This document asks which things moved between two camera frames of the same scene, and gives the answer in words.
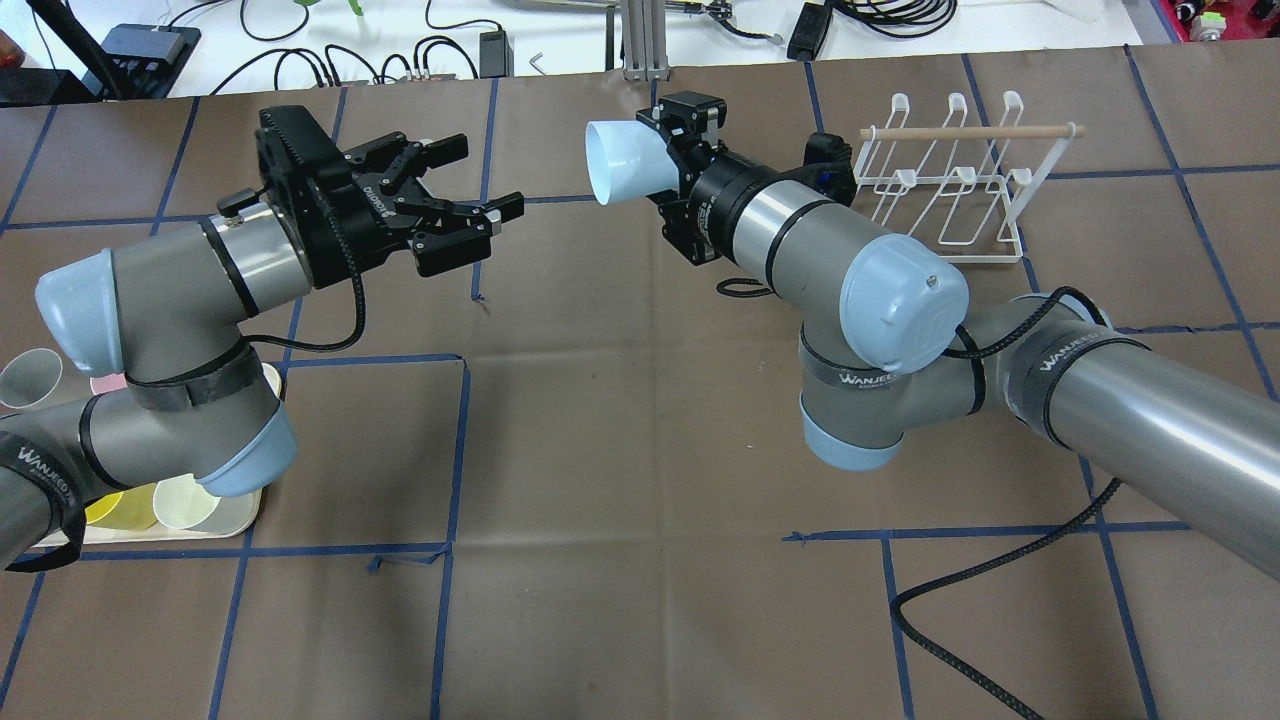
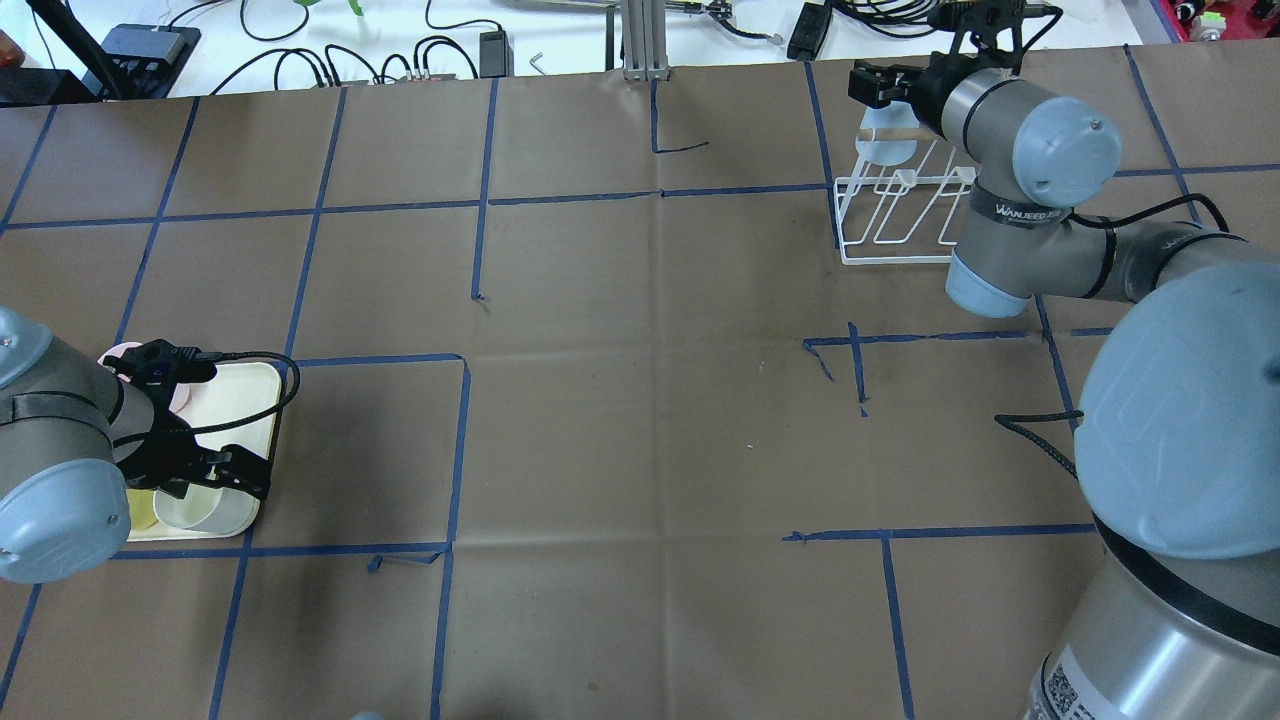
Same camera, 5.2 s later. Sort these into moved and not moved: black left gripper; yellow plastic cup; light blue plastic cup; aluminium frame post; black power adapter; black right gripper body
Moved: black right gripper body; black left gripper; light blue plastic cup
Not moved: aluminium frame post; yellow plastic cup; black power adapter
